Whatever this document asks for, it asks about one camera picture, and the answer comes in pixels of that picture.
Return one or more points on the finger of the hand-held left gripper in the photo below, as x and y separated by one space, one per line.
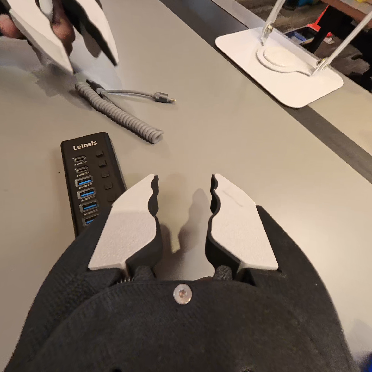
40 32
96 20

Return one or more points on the person's left hand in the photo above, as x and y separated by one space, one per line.
62 26

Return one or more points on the grey desk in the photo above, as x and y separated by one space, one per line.
232 145

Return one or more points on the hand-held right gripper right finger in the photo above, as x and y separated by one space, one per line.
241 232

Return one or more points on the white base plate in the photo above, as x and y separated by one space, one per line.
247 55

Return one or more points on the black power bank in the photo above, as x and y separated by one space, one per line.
87 151

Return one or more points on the red stool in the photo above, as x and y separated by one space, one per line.
315 24

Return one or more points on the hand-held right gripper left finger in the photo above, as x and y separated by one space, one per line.
125 232

